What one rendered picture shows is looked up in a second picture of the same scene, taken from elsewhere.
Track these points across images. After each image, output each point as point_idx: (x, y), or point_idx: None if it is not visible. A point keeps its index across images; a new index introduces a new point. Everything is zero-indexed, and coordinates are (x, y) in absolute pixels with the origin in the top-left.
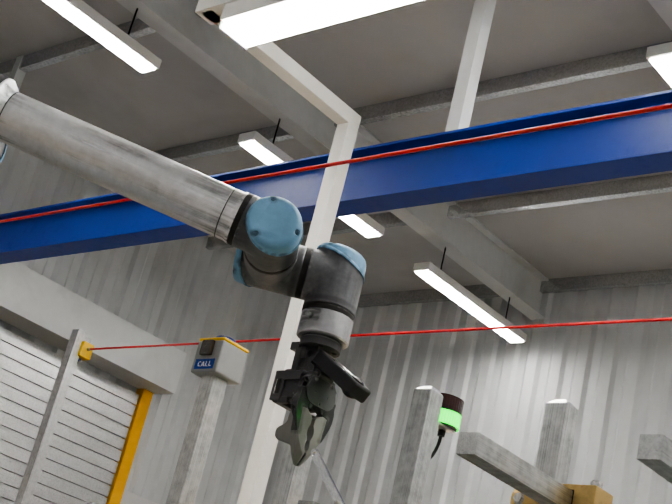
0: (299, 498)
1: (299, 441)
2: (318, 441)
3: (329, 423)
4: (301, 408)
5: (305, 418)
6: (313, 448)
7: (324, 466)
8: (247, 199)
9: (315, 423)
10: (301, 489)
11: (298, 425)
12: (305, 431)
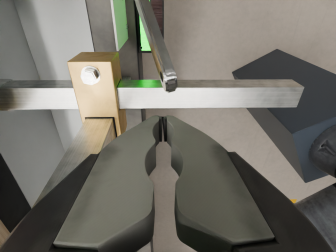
0: (66, 161)
1: (200, 131)
2: (110, 151)
3: (30, 232)
4: (275, 222)
5: (218, 192)
6: (131, 132)
7: (156, 25)
8: None
9: (145, 195)
10: (60, 173)
11: (236, 160)
12: (190, 156)
